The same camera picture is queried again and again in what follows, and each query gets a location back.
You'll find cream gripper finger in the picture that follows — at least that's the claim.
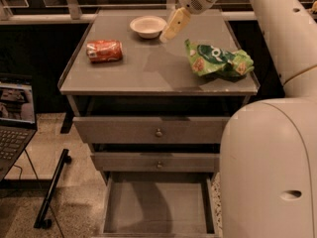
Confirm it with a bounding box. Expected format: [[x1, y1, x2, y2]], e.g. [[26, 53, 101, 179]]
[[159, 8, 191, 43]]

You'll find red coke can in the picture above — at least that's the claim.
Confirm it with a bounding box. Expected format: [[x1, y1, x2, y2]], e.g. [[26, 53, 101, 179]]
[[86, 40, 123, 62]]

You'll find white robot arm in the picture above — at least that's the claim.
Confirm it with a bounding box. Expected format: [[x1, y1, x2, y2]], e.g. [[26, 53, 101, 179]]
[[161, 0, 317, 238]]

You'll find grey drawer cabinet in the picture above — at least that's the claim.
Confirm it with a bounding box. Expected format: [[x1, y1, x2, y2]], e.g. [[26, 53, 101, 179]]
[[58, 10, 259, 237]]

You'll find grey top drawer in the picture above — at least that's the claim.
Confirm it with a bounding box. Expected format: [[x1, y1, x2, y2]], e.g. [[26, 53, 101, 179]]
[[73, 116, 228, 144]]

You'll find grey middle drawer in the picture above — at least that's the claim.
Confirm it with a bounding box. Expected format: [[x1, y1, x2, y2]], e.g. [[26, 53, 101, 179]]
[[91, 152, 219, 173]]

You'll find grey open bottom drawer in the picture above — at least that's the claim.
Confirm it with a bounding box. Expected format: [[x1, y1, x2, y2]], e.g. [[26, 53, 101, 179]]
[[101, 172, 220, 238]]

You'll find white bowl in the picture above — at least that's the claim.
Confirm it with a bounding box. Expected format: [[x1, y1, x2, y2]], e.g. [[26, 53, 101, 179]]
[[130, 16, 166, 39]]

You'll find green chip bag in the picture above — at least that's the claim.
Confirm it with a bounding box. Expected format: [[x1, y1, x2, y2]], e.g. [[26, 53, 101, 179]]
[[184, 40, 254, 78]]

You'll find metal railing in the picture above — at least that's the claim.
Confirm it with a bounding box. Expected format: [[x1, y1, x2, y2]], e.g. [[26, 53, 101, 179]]
[[0, 0, 317, 26]]

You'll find black laptop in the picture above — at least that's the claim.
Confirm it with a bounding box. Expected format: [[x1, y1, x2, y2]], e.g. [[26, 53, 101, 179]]
[[0, 73, 38, 180]]

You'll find black laptop stand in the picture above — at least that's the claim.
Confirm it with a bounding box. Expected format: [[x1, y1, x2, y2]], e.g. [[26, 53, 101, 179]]
[[0, 149, 72, 229]]

